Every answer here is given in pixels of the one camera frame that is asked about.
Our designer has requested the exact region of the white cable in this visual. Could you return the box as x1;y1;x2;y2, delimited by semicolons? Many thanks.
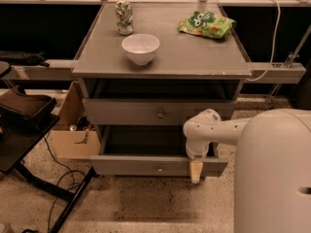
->
245;0;282;83

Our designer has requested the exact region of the grey drawer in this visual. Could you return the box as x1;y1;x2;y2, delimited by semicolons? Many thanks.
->
83;99;236;125
89;124;229;178

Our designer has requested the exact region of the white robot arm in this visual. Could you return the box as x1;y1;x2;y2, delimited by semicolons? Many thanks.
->
183;109;311;233

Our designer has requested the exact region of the green chip bag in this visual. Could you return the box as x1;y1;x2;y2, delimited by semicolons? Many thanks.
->
178;11;236;39

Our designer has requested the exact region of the dark brown bag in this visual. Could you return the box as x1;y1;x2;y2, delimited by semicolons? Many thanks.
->
0;85;56;125

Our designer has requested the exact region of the cardboard box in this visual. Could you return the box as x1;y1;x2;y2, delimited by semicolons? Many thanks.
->
51;82;100;159

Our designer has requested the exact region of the grey drawer cabinet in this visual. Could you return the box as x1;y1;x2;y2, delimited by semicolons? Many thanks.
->
71;1;253;180

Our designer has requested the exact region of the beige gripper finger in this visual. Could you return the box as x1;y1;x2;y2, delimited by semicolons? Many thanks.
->
190;160;203;184

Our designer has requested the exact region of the black cable on floor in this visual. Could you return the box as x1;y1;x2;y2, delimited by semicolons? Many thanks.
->
42;135;86;233

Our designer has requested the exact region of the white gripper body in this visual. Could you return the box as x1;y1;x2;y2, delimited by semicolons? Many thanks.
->
186;141;209;160

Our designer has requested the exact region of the grey top drawer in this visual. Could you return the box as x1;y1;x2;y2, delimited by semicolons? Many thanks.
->
83;99;236;125

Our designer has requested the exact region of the green white soda can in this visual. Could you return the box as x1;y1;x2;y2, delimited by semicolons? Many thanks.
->
115;1;133;35

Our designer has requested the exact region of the white bowl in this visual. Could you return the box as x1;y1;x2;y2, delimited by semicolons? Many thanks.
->
121;34;160;65

